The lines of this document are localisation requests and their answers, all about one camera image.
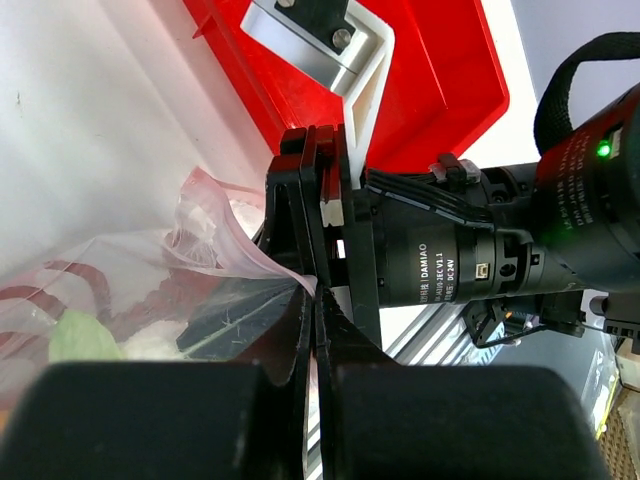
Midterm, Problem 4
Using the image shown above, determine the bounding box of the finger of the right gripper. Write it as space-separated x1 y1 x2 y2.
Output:
176 278 298 361

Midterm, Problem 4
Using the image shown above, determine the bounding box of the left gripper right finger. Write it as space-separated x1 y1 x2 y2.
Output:
314 285 395 479

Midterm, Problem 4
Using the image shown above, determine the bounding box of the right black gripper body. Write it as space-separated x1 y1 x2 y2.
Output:
264 32 639 348

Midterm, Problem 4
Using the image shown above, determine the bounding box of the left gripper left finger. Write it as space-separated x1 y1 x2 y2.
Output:
225 287 313 479

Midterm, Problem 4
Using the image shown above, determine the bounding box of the white cauliflower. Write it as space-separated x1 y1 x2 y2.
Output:
45 201 274 362

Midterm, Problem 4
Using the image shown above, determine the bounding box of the clear zip top bag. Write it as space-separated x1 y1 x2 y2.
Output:
1 169 317 414

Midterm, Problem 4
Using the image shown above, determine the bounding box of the red plastic tray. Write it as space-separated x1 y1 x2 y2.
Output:
185 1 509 173

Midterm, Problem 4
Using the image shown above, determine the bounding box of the aluminium mounting rail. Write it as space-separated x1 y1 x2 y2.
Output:
305 304 502 479

